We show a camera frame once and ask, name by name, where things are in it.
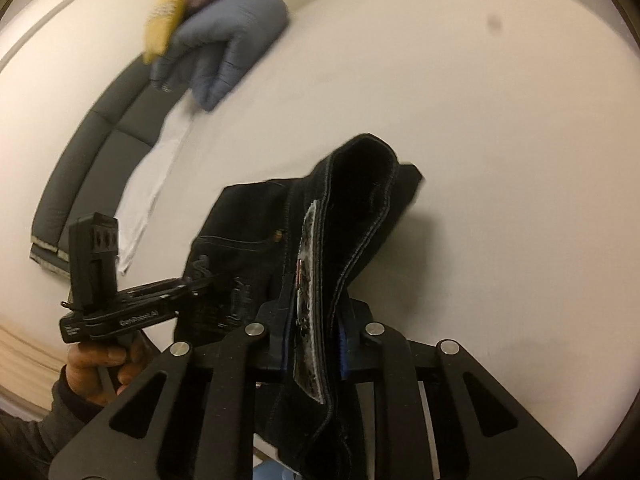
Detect blue rolled duvet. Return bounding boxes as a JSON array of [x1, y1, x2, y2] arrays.
[[150, 0, 290, 112]]

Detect black pants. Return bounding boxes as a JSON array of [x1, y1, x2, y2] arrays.
[[174, 134, 422, 479]]

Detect grey padded headboard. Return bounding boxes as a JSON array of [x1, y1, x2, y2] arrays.
[[29, 58, 186, 280]]

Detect person left forearm dark sleeve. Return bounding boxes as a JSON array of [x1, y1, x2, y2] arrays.
[[0, 367, 102, 479]]

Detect person left hand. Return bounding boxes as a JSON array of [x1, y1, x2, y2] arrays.
[[65, 336, 154, 406]]

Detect yellow cushion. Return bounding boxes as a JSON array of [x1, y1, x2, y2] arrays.
[[142, 0, 186, 65]]

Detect white folded sheet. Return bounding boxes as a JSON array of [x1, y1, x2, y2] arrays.
[[115, 96, 195, 275]]

